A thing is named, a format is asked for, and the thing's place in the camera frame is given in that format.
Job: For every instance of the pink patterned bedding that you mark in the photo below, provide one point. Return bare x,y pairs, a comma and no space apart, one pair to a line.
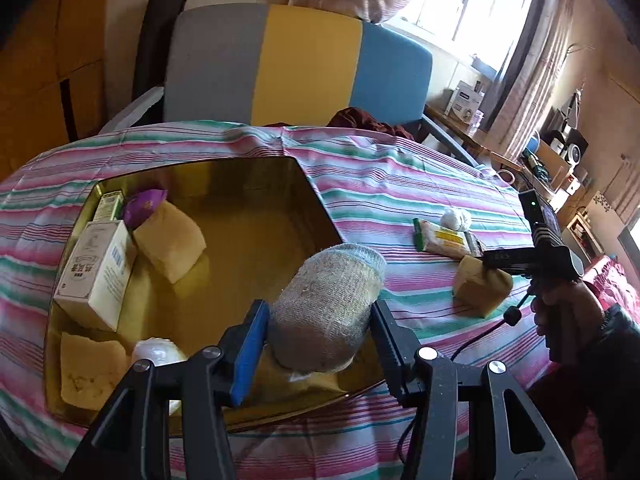
605,272

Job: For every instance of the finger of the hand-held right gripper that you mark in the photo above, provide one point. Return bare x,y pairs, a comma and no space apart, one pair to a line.
497,261

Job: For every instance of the white mug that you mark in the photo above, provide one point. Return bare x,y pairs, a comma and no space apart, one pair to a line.
505,177

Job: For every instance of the cluttered wooden desk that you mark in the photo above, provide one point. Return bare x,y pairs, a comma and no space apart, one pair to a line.
480,140

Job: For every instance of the white tall carton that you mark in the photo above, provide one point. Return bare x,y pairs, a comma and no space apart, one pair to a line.
95,275

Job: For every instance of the grey yellow blue chair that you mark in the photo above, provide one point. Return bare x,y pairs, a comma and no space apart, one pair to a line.
310,60

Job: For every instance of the silver mini stereo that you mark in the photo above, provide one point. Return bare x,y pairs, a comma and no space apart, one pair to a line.
575,147

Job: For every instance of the window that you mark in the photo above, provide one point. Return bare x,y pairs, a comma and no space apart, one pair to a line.
450,5

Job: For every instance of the white appliance carton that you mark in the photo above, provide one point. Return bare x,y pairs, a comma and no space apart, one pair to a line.
465,102

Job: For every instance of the gold metal tin box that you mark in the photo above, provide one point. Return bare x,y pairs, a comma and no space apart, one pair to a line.
240,240

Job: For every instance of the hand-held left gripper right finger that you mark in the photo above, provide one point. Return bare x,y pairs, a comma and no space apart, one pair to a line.
390,350

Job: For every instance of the yellow sponge block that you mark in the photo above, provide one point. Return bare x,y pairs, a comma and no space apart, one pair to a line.
170,245
90,370
480,290

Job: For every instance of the dark red cloth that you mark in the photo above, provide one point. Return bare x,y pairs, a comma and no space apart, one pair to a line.
360,120

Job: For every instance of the wooden wardrobe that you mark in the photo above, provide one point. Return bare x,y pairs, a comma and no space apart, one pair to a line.
40,85

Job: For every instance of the grey white sock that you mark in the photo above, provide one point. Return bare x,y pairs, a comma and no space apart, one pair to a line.
325,310

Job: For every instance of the small green box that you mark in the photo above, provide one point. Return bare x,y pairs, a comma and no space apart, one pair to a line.
107,207

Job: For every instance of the person's right forearm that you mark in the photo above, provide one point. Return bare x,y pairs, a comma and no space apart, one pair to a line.
615,360

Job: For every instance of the clear packet with green end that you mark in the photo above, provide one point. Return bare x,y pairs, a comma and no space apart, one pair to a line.
445,239

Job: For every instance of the cardboard box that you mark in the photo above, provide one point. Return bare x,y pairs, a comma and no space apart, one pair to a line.
552,160

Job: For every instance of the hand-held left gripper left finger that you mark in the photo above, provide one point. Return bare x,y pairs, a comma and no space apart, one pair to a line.
250,350

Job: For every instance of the person's right hand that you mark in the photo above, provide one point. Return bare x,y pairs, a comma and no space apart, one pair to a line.
585,310

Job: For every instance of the black rolled mat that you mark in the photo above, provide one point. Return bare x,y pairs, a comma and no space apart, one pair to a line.
155,45

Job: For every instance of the white plastic ball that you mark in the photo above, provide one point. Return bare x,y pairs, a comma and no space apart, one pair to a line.
157,352
455,220

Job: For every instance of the purple snack packet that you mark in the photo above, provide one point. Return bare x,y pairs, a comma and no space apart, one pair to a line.
142,205

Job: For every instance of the pink green striped tablecloth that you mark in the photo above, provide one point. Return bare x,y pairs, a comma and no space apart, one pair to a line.
380,180

